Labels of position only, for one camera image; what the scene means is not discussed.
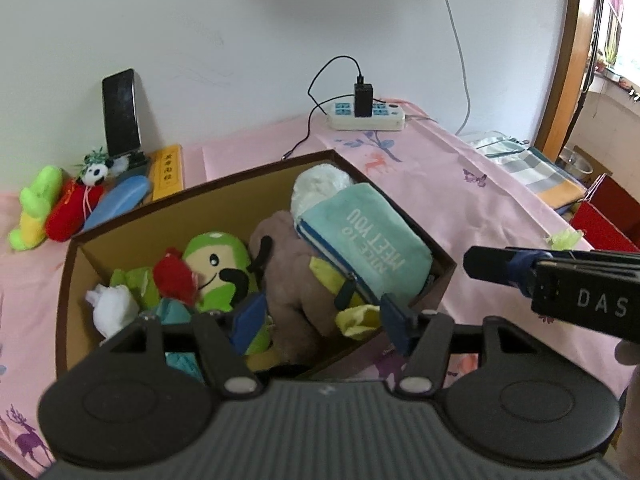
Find window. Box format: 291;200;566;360
595;0;640;92

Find lime green fluffy plush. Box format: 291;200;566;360
544;229;587;251

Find small white cloth toy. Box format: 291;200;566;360
85;284;140;346

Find yellow book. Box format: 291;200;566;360
150;145;185;202

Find checked folded cloth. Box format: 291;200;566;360
470;132;588;211

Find white hanging cable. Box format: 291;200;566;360
442;0;473;136

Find blue oval case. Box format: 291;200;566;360
82;175;151;233

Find green moustache plush toy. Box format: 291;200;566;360
180;231;274;357

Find panda plush toy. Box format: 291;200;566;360
75;147;132;189

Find black charger plug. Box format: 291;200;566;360
353;77;375;118

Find light green cloth toy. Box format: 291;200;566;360
110;267;162;311

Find long red plush toy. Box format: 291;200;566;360
45;177;106;243

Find metal pot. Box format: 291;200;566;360
557;147;596;186

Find yellow fluffy plush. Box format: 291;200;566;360
307;255;382;339

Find black phone stand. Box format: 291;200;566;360
107;150;151;173

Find wooden door frame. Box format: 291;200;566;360
535;0;596;161

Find brown cardboard box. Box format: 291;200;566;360
55;149;458;382

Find red open box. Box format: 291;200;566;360
570;172;640;253

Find teal plush toy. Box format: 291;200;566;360
150;299;202;382

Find white fluffy plush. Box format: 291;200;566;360
291;161;357;221

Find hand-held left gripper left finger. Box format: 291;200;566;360
107;292;272;397

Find small red plush toy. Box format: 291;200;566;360
152;247;197;307

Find black smartphone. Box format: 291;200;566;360
101;68;143;158

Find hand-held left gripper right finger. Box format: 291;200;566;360
379;295;557;396

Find white power strip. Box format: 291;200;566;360
326;99;407;132

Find green yellow plush toy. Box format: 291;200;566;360
9;165;65;252

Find brown plush toy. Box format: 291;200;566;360
248;210;351;363

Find black charger cable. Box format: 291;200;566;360
280;56;364;161

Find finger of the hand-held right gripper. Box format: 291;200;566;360
463;246;540;297

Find pink printed tablecloth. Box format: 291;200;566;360
0;100;632;480

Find teal zipper pouch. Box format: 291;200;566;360
295;182;434;311

